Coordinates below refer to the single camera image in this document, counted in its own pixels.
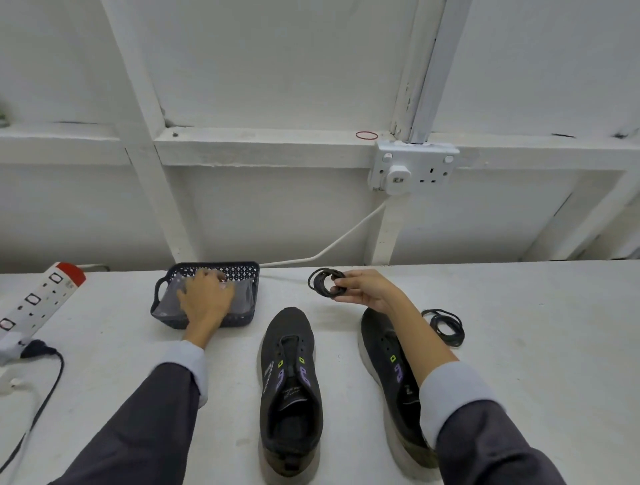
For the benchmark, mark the clear plastic bag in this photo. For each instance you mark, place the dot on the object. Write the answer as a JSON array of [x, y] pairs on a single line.
[[245, 300]]

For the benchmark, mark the red rubber band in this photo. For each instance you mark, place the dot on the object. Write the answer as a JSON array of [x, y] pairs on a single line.
[[366, 135]]

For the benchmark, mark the person's right forearm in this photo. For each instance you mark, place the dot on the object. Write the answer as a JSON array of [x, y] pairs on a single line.
[[460, 404]]

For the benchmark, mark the person's left forearm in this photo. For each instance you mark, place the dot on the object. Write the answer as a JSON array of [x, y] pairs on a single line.
[[145, 409]]

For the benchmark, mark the white square plug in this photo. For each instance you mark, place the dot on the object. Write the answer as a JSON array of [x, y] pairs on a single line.
[[396, 177]]

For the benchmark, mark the person's right hand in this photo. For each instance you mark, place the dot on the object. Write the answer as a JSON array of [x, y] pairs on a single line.
[[372, 291]]

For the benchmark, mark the person's right thumb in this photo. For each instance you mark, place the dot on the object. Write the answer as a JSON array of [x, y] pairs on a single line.
[[357, 274]]

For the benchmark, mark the black shoelace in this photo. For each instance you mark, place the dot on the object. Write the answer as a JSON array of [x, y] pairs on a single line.
[[445, 327], [320, 284]]

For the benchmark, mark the white power strip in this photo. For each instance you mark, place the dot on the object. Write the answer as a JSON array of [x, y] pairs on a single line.
[[37, 300]]

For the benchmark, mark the person's left hand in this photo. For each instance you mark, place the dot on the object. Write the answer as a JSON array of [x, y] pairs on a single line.
[[205, 307]]

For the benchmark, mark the person's left fingers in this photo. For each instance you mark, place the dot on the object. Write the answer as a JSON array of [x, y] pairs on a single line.
[[206, 281]]

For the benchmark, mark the white double wall socket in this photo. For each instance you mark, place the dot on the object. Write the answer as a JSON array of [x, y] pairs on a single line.
[[430, 165]]

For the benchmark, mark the black sneaker with purple accents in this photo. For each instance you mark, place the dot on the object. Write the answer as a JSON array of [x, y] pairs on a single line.
[[387, 369], [290, 394]]

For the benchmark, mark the dark perforated plastic basket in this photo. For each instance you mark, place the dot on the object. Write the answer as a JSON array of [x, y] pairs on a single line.
[[245, 277]]

